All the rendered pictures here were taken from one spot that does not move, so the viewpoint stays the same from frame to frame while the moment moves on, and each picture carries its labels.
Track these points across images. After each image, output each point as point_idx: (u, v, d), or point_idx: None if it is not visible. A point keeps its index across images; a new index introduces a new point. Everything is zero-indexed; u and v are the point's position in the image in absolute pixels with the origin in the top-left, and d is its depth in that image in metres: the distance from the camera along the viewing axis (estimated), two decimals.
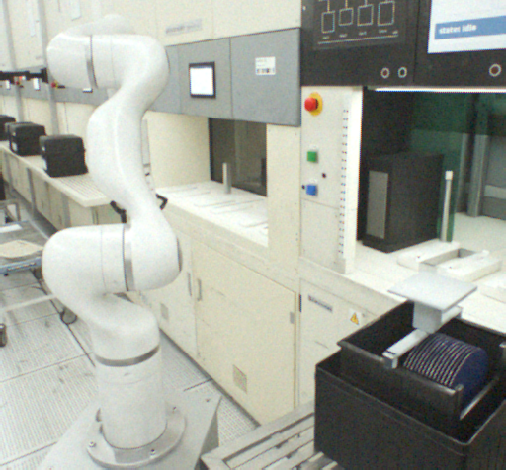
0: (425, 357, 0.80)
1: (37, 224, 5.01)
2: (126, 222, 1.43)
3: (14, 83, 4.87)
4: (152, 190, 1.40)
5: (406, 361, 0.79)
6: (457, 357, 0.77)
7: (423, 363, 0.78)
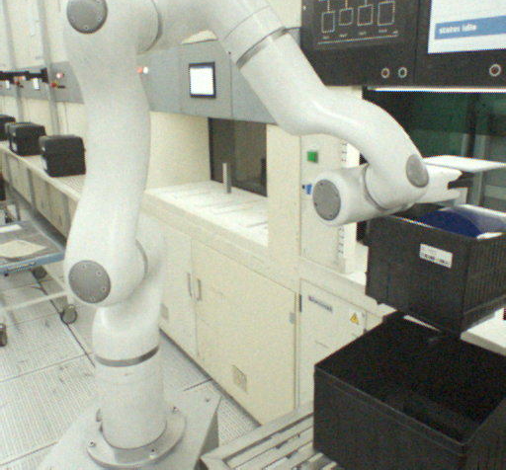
0: None
1: (37, 224, 5.01)
2: None
3: (14, 83, 4.87)
4: (438, 200, 0.79)
5: (480, 231, 0.85)
6: None
7: (485, 225, 0.87)
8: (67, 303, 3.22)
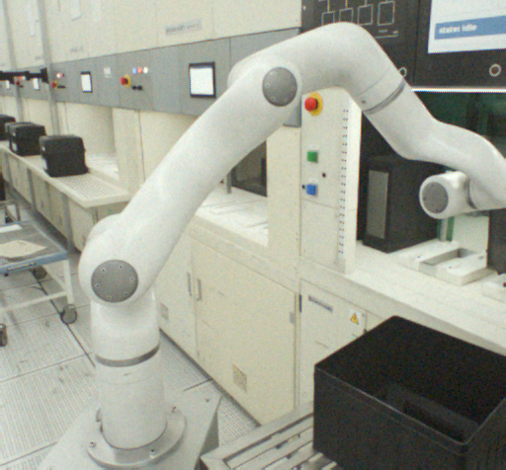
0: None
1: (37, 224, 5.01)
2: None
3: (14, 83, 4.87)
4: None
5: None
6: None
7: None
8: (67, 303, 3.22)
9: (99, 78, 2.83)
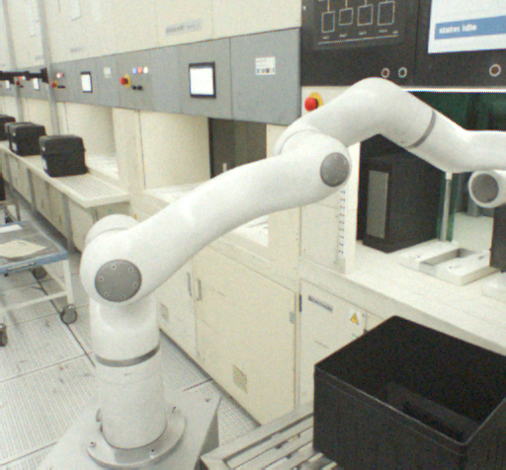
0: None
1: (37, 224, 5.01)
2: None
3: (14, 83, 4.87)
4: None
5: None
6: None
7: None
8: (67, 303, 3.22)
9: (99, 78, 2.83)
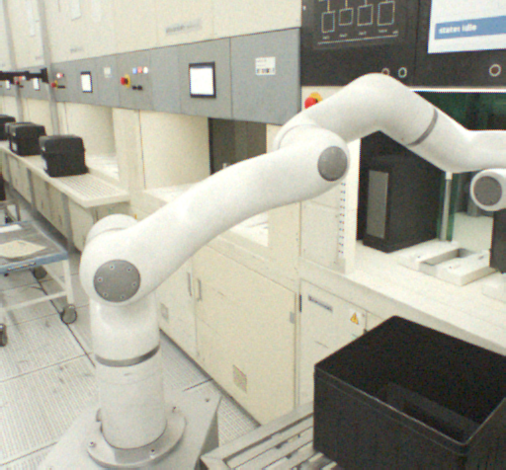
0: None
1: (37, 224, 5.01)
2: None
3: (14, 83, 4.87)
4: None
5: None
6: None
7: None
8: (67, 303, 3.22)
9: (99, 78, 2.83)
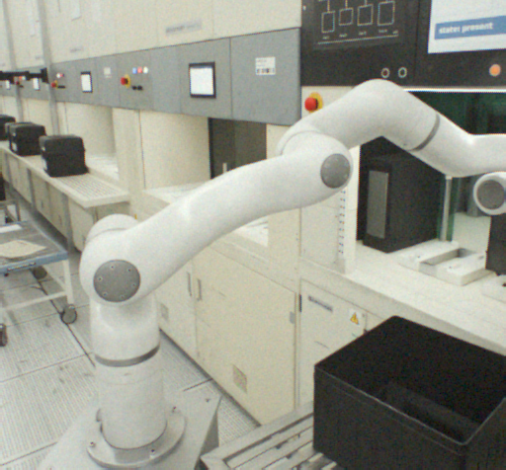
0: None
1: (37, 224, 5.01)
2: None
3: (14, 83, 4.87)
4: None
5: None
6: None
7: None
8: (67, 303, 3.22)
9: (99, 78, 2.83)
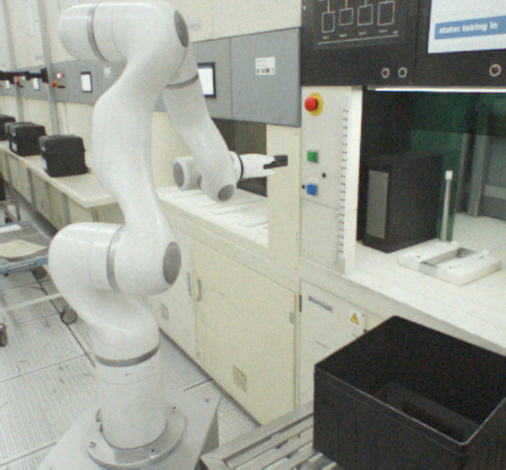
0: None
1: (37, 224, 5.01)
2: (280, 164, 1.35)
3: (14, 83, 4.87)
4: (258, 177, 1.26)
5: None
6: None
7: None
8: (67, 303, 3.22)
9: (99, 78, 2.83)
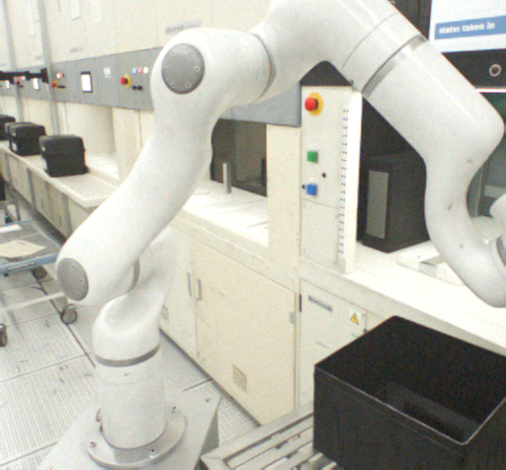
0: None
1: (37, 224, 5.01)
2: None
3: (14, 83, 4.87)
4: None
5: None
6: None
7: None
8: (67, 303, 3.22)
9: (99, 78, 2.83)
